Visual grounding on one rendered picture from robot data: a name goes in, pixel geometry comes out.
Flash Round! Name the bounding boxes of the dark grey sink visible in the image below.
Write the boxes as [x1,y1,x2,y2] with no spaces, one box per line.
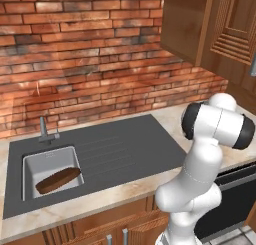
[2,113,188,220]

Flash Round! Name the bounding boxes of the grey sink tap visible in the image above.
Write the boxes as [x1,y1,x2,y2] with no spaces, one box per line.
[38,116,61,145]

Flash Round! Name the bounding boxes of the brown wooden cutting board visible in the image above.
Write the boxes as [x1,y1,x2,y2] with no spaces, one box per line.
[35,166,82,195]

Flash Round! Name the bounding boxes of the wooden base cabinet door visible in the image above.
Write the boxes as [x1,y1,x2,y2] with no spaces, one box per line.
[61,218,125,245]
[122,211,170,245]

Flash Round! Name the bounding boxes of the wooden wall cabinet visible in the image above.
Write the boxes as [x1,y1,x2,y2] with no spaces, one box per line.
[159,0,256,105]

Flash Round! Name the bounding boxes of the grey wall cabinet door handle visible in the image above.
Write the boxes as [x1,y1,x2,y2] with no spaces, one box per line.
[250,52,256,77]

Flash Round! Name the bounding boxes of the wooden wall cabinet door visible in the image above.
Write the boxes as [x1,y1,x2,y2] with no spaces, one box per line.
[201,0,256,93]

